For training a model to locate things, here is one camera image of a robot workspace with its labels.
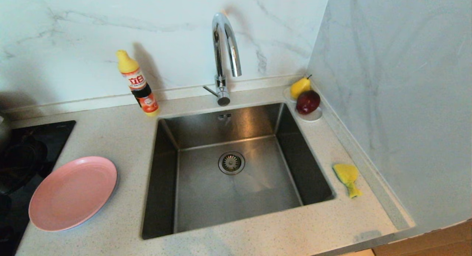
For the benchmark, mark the yellow orange dish soap bottle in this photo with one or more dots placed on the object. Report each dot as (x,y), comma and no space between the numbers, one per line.
(137,82)

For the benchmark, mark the yellow green sponge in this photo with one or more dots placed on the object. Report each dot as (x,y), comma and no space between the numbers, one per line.
(346,173)

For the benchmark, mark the yellow pear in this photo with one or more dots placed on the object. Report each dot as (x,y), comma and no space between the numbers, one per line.
(299,88)

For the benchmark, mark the silver kettle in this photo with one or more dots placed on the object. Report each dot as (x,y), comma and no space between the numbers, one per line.
(3,132)

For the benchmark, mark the stainless steel sink basin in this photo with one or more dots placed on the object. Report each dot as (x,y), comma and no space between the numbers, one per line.
(206,204)

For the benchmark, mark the chrome gooseneck faucet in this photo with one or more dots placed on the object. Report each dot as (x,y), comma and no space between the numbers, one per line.
(221,34)

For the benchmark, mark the light wooden cabinet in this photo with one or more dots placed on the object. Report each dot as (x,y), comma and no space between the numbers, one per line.
(442,241)

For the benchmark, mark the pink plate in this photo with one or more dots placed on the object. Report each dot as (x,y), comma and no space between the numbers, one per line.
(73,193)

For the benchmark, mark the metal sink drain strainer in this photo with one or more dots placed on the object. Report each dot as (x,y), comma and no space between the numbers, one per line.
(231,162)

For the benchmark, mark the dark red apple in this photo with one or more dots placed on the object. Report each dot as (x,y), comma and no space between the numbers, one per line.
(308,102)

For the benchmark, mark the black glass cooktop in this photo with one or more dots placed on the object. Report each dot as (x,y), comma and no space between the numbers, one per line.
(55,134)

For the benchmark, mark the small white dish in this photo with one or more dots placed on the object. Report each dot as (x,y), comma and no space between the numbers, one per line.
(313,117)

